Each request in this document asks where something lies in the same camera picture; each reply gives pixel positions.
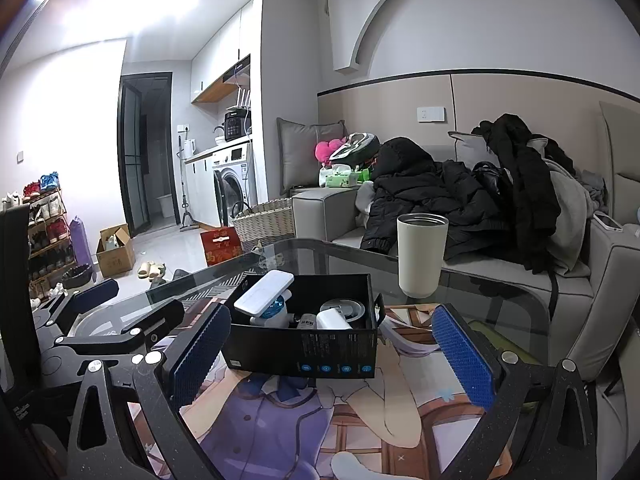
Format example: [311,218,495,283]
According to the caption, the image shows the beige sofa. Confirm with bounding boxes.
[277,100,640,386]

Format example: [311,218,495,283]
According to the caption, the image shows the pink plush toy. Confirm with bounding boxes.
[314,135,348,163]

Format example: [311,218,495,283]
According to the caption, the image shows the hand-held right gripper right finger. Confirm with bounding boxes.
[431,304,601,480]

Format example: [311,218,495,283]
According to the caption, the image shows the wooden shoe rack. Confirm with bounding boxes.
[0,172,76,306]

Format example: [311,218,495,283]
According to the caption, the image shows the white power bank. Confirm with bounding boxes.
[233,270,295,317]

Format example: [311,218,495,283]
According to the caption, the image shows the black cardboard box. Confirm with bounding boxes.
[222,273,386,380]

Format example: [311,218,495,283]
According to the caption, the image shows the black round basket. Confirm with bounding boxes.
[61,263,95,288]

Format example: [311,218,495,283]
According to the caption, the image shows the black white round item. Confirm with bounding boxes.
[330,132,382,166]

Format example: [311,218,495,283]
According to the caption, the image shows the wicker basket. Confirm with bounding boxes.
[232,197,296,256]

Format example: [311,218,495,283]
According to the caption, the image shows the black framed glass door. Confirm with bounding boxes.
[117,72,173,236]

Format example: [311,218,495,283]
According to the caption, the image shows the mop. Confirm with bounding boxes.
[177,135,198,231]

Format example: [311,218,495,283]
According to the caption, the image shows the black puffer jacket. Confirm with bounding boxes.
[361,136,521,263]

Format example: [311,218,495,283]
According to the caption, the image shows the light grey cushion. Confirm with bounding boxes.
[448,131,501,166]

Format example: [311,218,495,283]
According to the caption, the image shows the white roll item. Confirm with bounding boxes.
[315,310,353,331]

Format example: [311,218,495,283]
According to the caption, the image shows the white cloth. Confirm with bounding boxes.
[354,180,377,231]

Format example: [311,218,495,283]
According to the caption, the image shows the red gift box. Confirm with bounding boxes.
[200,226,243,268]

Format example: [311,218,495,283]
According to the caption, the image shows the printed desk mat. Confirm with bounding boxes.
[125,280,546,480]

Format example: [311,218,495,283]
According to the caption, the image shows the brown cardboard box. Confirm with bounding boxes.
[96,224,137,278]

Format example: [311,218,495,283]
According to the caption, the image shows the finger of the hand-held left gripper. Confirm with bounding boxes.
[52,299,186,361]
[47,277,121,333]

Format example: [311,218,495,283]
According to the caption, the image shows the black coat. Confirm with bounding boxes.
[472,114,576,276]

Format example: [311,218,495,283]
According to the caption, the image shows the grey garment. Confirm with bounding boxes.
[545,160,608,281]

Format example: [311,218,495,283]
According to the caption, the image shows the green wet wipes pack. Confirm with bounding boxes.
[320,165,358,188]

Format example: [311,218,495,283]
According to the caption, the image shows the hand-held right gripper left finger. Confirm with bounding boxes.
[67,302,232,480]

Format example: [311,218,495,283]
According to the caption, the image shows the grey round device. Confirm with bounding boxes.
[320,297,365,322]

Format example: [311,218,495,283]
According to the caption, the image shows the purple bag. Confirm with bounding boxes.
[69,216,93,266]

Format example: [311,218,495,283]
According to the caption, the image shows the black rice cooker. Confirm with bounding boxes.
[223,110,246,142]

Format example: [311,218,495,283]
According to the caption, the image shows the cream tumbler cup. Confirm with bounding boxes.
[396,212,449,299]

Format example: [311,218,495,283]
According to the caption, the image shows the blue and white bottle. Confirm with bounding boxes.
[249,296,291,330]

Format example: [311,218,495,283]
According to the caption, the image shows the white wall cabinet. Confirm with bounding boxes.
[190,0,253,106]

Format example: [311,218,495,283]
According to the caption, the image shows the white washing machine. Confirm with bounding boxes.
[212,143,256,228]

